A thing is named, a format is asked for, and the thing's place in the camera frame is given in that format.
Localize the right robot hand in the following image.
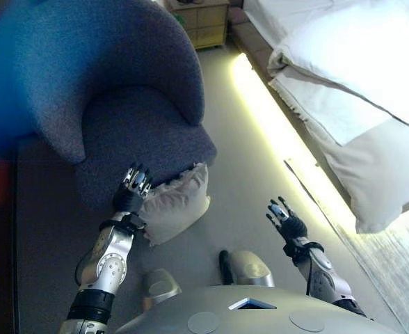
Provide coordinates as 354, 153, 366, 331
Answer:
266, 196, 308, 241

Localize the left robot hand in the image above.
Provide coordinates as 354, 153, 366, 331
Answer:
113, 161, 153, 214

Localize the white cushion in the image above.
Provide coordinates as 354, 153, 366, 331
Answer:
140, 161, 211, 247

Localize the right silver robot leg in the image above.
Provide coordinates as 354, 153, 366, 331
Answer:
218, 249, 275, 288

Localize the silver robot leg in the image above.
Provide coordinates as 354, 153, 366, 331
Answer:
141, 269, 183, 311
218, 249, 275, 288

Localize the left silver robot leg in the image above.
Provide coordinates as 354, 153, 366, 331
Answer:
141, 269, 183, 311

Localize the beige fringed bed throw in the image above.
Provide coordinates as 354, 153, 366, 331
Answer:
268, 74, 409, 234

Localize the silver robot torso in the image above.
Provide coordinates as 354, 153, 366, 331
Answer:
115, 285, 400, 334

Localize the pale floor rug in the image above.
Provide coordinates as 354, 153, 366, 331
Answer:
283, 159, 409, 334

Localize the grey fabric armchair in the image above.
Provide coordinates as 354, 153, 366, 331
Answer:
0, 0, 218, 196

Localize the white duvet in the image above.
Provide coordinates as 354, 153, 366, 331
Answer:
242, 0, 409, 147

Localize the grey upholstered bed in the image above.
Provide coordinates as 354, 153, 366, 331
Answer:
227, 0, 409, 234

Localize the light wooden nightstand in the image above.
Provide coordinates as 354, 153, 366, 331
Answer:
170, 0, 231, 50

